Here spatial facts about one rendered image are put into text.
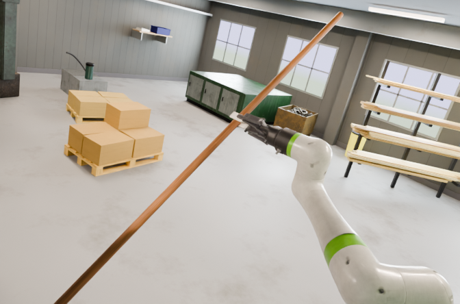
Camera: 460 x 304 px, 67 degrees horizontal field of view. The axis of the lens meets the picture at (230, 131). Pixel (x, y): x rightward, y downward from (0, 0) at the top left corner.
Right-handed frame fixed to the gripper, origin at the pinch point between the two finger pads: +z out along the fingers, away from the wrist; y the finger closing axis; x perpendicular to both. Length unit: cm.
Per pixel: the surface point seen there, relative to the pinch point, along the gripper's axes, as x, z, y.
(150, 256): -60, 133, 204
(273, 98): 403, 389, 502
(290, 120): 366, 312, 510
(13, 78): -2, 631, 193
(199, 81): 325, 559, 440
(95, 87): 105, 601, 294
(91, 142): -9, 318, 190
